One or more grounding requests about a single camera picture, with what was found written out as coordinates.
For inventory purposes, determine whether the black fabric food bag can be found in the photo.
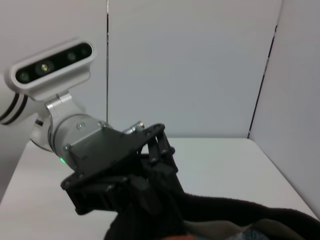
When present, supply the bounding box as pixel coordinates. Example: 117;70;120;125
103;159;320;240

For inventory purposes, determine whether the beige cloth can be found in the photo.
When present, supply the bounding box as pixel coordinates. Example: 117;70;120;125
184;218;253;240

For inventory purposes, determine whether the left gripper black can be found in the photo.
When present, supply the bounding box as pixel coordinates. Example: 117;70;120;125
59;123;185;216

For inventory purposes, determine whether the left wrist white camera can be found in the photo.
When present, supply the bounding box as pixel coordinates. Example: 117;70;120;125
9;37;97;102

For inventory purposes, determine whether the silver cable connector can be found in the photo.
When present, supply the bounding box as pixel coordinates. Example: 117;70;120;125
122;120;146;135

